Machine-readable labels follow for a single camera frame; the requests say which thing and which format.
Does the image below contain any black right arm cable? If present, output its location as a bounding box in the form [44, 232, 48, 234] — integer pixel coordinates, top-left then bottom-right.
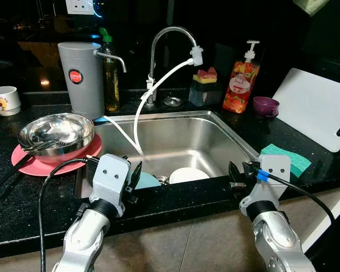
[255, 170, 336, 227]

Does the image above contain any light blue plate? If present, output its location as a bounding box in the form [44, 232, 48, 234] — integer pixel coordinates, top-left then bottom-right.
[135, 172, 162, 189]

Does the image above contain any green wavy sponge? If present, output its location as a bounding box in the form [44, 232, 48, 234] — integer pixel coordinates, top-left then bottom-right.
[260, 143, 312, 178]

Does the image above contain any blue glowing ring light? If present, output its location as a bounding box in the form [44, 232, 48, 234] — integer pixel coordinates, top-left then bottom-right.
[92, 0, 105, 18]

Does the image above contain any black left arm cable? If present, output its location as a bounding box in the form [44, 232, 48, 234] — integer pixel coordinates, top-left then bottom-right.
[38, 157, 100, 272]

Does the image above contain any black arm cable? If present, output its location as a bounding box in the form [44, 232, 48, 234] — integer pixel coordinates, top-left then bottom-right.
[38, 157, 100, 272]
[255, 170, 336, 227]

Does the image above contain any round metal counter ring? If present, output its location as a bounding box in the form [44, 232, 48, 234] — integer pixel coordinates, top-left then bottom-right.
[163, 97, 183, 108]

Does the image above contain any orange soap pump bottle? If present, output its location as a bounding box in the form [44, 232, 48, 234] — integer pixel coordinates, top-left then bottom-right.
[222, 40, 261, 114]

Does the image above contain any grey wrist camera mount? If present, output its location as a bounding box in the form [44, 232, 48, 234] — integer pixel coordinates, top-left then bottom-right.
[88, 153, 132, 218]
[240, 154, 291, 219]

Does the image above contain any small purple cup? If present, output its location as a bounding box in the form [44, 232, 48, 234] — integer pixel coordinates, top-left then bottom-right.
[252, 96, 281, 118]

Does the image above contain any black handled metal utensil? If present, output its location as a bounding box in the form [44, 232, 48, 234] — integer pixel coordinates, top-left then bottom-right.
[0, 138, 66, 198]

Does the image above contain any white wall socket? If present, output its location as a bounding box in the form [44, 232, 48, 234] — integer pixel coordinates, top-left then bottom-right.
[65, 0, 95, 15]

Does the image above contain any stainless steel bowl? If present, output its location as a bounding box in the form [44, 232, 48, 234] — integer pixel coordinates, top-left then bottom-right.
[17, 113, 95, 158]

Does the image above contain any stainless steel sink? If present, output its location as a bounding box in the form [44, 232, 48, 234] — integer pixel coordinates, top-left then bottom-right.
[74, 110, 260, 196]

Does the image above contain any black sponge holder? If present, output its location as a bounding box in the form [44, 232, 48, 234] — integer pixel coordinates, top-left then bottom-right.
[188, 83, 222, 108]

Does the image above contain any chrome gooseneck faucet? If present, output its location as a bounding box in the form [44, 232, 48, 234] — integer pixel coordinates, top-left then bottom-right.
[146, 26, 204, 107]

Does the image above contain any yellow and red sponge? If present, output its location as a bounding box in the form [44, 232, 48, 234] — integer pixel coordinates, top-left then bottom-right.
[193, 67, 218, 84]

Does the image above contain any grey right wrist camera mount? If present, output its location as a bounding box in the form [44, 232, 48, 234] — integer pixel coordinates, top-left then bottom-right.
[240, 154, 291, 219]

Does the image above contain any green hanging cloth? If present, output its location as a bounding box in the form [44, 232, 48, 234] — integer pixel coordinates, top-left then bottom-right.
[292, 0, 329, 16]

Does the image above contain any oil bottle with green cap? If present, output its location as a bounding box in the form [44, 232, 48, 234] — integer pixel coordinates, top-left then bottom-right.
[99, 28, 122, 113]

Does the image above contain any grey water filter canister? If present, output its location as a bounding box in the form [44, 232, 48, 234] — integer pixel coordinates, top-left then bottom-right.
[57, 41, 127, 120]

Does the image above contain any white printed mug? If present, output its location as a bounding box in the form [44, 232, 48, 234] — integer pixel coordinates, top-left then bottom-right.
[0, 86, 22, 117]

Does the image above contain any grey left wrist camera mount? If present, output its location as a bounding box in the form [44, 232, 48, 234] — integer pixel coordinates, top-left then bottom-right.
[88, 153, 132, 218]

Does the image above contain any white bowl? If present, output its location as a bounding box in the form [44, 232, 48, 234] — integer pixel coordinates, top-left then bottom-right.
[169, 167, 210, 184]

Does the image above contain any white flexible hose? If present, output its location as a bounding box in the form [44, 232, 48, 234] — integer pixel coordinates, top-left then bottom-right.
[104, 58, 194, 156]

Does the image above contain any pink round plate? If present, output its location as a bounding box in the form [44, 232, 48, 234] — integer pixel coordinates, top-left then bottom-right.
[11, 134, 103, 177]

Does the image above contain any white plastic cutting board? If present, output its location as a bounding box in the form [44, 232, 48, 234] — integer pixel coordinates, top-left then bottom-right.
[270, 68, 340, 153]

